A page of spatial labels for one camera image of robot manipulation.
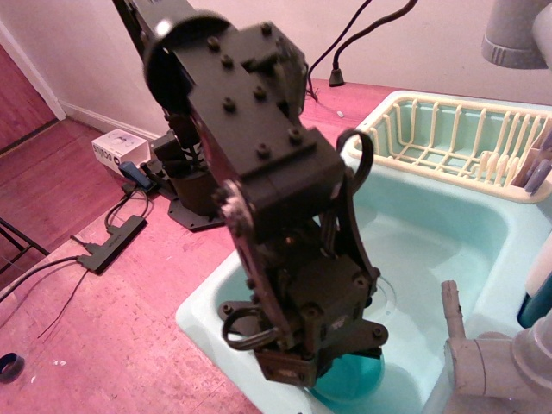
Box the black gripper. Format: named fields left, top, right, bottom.
left=217, top=301, right=387, bottom=386

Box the teal plastic cup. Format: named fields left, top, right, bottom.
left=310, top=354, right=386, bottom=405

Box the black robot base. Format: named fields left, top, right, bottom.
left=141, top=129, right=223, bottom=232

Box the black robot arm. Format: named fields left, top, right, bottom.
left=115, top=1, right=388, bottom=388

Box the mint green toy sink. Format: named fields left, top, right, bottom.
left=176, top=163, right=551, bottom=413

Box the grey toy faucet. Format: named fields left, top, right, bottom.
left=442, top=280, right=551, bottom=413

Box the black usb hub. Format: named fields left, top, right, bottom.
left=70, top=215, right=147, bottom=275

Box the blue clamp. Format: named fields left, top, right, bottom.
left=118, top=161, right=154, bottom=191

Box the teal white bottle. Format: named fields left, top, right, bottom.
left=517, top=235, right=551, bottom=328

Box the black gooseneck stand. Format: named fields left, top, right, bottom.
left=328, top=0, right=419, bottom=88

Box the white cardboard box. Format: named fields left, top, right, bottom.
left=91, top=129, right=151, bottom=175

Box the cream dish drying rack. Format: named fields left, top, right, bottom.
left=358, top=91, right=551, bottom=204

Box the purple utensil in rack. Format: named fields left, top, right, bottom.
left=524, top=132, right=551, bottom=195

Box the black tape roll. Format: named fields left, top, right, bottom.
left=0, top=353, right=25, bottom=384

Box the black metal chair frame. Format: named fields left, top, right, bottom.
left=1, top=218, right=50, bottom=273

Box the black power cable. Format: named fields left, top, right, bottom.
left=304, top=0, right=374, bottom=104

